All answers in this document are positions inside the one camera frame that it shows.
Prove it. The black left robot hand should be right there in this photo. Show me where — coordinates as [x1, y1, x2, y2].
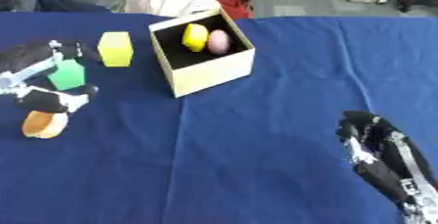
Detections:
[0, 39, 102, 114]

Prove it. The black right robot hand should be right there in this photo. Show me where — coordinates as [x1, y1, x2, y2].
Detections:
[335, 110, 438, 206]

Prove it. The green block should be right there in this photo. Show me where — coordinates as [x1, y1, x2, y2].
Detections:
[46, 59, 88, 91]

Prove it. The cardboard box with black inside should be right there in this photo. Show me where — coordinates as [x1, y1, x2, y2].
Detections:
[147, 8, 257, 99]

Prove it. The yellow block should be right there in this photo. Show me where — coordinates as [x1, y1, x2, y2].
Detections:
[96, 31, 136, 68]

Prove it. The yellow toy lemon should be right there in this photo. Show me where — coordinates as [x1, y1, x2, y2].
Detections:
[181, 22, 211, 53]

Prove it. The pink toy egg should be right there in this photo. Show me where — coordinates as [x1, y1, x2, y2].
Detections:
[205, 28, 233, 56]

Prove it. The orange ring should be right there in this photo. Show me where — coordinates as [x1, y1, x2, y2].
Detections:
[21, 110, 70, 140]

